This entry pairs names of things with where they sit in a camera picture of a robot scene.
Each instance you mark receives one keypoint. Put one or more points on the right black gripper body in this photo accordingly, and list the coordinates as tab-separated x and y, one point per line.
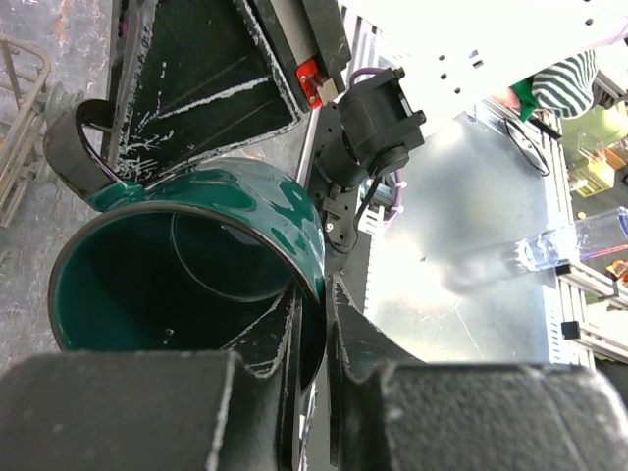
309	42

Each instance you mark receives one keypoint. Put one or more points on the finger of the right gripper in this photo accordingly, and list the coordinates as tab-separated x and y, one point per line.
197	79

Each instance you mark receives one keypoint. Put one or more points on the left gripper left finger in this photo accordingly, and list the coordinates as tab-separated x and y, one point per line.
232	409

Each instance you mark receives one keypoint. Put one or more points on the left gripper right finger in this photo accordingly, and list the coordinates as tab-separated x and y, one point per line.
391	411

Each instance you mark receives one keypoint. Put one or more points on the dark green mug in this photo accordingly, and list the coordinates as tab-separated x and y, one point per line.
184	264

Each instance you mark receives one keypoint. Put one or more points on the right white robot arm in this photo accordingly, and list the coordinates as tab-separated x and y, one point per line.
455	52

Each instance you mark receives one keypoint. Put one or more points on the clear plastic water bottle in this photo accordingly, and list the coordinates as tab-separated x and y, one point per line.
585	239

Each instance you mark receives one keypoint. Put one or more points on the person in striped shirt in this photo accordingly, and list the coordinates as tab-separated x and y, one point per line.
564	88

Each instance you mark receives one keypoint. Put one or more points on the grey wire dish rack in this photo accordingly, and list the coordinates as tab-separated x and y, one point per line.
29	103

